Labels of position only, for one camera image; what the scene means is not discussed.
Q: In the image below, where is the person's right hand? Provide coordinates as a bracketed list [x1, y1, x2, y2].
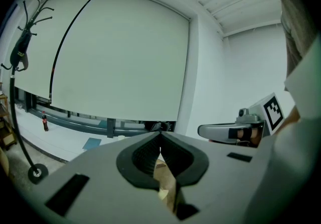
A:
[235, 128, 262, 147]

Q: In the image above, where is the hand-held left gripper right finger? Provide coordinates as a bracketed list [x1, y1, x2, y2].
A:
[160, 131, 263, 224]

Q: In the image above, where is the blue sheet on floor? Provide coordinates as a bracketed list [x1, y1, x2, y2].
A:
[82, 137, 102, 151]

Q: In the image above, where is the black handbag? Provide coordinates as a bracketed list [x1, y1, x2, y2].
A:
[144, 121, 174, 133]

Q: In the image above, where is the wooden shelf rack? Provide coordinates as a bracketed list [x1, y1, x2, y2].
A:
[0, 89, 17, 151]

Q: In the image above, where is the person's right forearm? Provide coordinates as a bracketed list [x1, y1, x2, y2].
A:
[275, 106, 301, 136]

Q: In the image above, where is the person's grey printed t-shirt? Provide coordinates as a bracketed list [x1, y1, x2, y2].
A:
[272, 0, 318, 90]

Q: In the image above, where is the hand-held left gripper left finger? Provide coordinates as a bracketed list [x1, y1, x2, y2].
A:
[20, 131, 174, 224]

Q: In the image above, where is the white roller blind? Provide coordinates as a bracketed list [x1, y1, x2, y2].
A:
[49, 0, 191, 122]
[12, 0, 100, 100]

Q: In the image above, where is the dark window frame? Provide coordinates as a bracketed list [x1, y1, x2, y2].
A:
[14, 86, 176, 139]

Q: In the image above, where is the dark hanging bag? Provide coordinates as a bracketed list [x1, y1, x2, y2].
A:
[10, 29, 32, 72]

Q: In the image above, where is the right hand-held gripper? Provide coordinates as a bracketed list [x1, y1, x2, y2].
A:
[197, 92, 285, 148]

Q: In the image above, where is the wooden side table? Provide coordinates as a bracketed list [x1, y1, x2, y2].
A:
[0, 146, 10, 177]

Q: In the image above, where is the right hand-held gripper camera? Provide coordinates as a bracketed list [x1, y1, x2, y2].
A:
[237, 107, 260, 125]

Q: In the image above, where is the dark cola bottle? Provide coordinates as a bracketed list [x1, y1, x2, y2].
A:
[41, 111, 50, 132]

